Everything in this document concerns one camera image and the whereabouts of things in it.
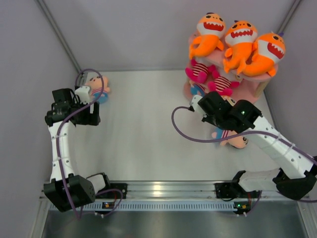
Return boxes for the orange shark plush back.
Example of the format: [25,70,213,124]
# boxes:
[189,12,226,60]

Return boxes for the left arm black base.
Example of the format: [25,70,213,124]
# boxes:
[96,182,128,199]

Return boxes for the white slotted cable duct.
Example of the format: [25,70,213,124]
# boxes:
[49,200,238,211]

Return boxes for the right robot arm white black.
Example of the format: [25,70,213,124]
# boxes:
[191,92,317,200]

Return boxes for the aluminium frame post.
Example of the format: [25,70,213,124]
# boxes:
[276,0,303,35]
[34,0,81,73]

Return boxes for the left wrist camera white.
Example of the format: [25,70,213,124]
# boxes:
[75,86,92,105]

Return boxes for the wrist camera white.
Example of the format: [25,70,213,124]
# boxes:
[75,86,92,105]
[189,95,206,117]

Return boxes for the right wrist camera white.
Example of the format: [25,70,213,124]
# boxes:
[189,95,206,117]

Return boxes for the orange shark plush purple fin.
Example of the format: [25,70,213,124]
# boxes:
[242,32,286,77]

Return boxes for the aluminium rail front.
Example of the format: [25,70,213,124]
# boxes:
[39,180,310,200]

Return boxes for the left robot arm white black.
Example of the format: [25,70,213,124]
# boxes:
[44,86,112,212]

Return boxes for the boy doll plush on shelf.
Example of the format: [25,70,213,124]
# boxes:
[189,80,208,96]

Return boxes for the panda plush yellow glasses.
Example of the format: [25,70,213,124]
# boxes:
[221,95,236,106]
[207,71,243,96]

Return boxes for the boy doll plush left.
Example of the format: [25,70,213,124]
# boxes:
[85,76,110,104]

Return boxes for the pink panda plush on shelf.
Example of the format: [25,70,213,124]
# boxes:
[185,58,219,83]

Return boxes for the aluminium frame post right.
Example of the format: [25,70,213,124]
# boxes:
[276,0,303,35]

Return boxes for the boy doll plush right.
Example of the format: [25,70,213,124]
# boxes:
[211,127,249,149]

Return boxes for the aluminium frame post left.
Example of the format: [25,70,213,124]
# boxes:
[34,0,81,73]

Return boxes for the pink three-tier shelf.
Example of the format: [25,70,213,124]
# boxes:
[182,32,278,105]

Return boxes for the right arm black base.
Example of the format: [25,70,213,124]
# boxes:
[214,182,260,200]

